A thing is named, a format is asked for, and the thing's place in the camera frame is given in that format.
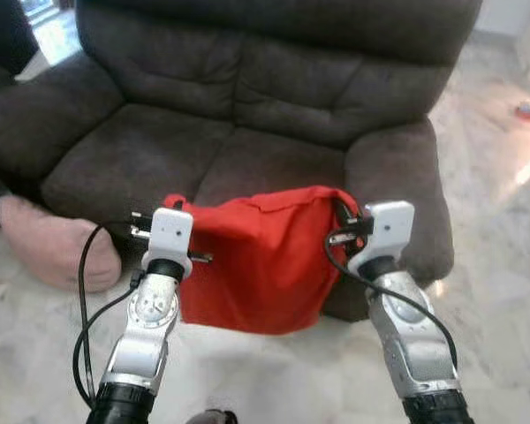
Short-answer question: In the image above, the red pillow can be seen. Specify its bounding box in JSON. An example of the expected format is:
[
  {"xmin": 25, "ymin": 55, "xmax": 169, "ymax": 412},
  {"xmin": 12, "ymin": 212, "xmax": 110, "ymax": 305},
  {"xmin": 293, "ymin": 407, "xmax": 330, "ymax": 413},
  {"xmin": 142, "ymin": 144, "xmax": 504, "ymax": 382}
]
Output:
[{"xmin": 163, "ymin": 185, "xmax": 361, "ymax": 337}]

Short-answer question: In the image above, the brown two-seat sofa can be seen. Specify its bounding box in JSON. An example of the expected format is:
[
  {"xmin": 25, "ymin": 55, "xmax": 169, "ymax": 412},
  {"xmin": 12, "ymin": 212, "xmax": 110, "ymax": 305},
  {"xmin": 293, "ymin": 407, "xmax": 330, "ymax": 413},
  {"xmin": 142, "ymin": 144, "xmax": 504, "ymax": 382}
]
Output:
[{"xmin": 0, "ymin": 0, "xmax": 482, "ymax": 323}]

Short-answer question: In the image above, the pink pillow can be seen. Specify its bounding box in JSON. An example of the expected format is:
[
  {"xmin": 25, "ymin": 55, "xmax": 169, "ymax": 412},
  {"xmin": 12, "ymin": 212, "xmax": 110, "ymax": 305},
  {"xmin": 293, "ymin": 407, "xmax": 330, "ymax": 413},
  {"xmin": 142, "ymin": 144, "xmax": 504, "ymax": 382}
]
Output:
[{"xmin": 0, "ymin": 194, "xmax": 123, "ymax": 291}]

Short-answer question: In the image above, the dark brown wooden door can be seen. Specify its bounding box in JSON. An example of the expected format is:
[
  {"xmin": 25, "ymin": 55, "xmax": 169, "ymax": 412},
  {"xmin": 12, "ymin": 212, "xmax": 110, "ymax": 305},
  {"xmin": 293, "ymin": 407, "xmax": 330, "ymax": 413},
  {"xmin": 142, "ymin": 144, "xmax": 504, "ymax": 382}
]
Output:
[{"xmin": 0, "ymin": 0, "xmax": 41, "ymax": 76}]

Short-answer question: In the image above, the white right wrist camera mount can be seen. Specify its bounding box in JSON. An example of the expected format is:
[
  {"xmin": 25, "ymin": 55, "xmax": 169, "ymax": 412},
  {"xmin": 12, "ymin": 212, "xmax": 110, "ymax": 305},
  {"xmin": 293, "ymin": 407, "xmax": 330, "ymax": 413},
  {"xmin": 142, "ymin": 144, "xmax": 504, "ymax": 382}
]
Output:
[{"xmin": 349, "ymin": 201, "xmax": 416, "ymax": 270}]

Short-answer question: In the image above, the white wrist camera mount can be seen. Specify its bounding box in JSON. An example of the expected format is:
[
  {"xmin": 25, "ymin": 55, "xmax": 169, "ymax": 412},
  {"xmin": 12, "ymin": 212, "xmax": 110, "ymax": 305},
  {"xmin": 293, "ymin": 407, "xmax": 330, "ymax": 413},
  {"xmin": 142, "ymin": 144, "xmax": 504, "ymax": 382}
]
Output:
[
  {"xmin": 349, "ymin": 201, "xmax": 416, "ymax": 270},
  {"xmin": 148, "ymin": 208, "xmax": 194, "ymax": 264}
]

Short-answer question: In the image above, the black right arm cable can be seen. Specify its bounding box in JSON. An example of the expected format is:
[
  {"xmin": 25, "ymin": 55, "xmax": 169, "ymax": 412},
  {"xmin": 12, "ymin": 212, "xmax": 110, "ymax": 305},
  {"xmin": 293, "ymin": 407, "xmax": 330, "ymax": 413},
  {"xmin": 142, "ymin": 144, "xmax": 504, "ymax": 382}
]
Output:
[{"xmin": 322, "ymin": 225, "xmax": 460, "ymax": 372}]

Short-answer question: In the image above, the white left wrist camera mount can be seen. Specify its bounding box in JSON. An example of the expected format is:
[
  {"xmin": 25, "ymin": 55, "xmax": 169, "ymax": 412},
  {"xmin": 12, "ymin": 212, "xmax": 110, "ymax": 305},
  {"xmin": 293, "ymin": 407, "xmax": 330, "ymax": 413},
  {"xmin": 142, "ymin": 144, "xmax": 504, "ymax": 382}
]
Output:
[{"xmin": 148, "ymin": 208, "xmax": 194, "ymax": 264}]

